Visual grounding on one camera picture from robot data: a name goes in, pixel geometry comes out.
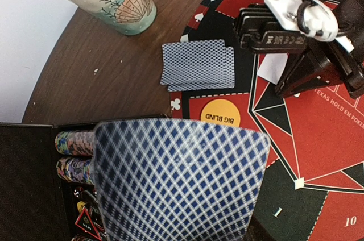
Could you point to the orange big blind button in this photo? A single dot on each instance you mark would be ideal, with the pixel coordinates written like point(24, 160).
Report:
point(221, 111)

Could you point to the ace of diamonds card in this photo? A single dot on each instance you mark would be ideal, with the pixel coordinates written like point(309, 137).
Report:
point(272, 67)

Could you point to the round poker mat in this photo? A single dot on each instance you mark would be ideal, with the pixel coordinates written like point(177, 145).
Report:
point(313, 184)

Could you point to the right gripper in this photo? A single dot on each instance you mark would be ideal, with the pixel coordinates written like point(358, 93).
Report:
point(324, 46)

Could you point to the blue playing card deck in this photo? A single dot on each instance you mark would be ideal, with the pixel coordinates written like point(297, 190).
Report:
point(177, 179)

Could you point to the black poker chip case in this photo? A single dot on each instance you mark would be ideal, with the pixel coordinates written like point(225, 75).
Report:
point(36, 204)

